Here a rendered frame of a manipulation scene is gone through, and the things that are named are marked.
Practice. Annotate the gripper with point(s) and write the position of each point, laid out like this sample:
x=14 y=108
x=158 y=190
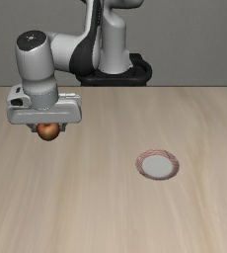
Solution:
x=46 y=113

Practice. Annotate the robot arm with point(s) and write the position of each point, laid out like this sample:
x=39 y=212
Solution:
x=95 y=42

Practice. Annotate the red apple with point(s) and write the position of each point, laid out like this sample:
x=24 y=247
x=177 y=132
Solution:
x=48 y=131

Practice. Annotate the red-rimmed white plate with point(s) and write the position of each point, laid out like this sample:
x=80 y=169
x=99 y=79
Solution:
x=157 y=165

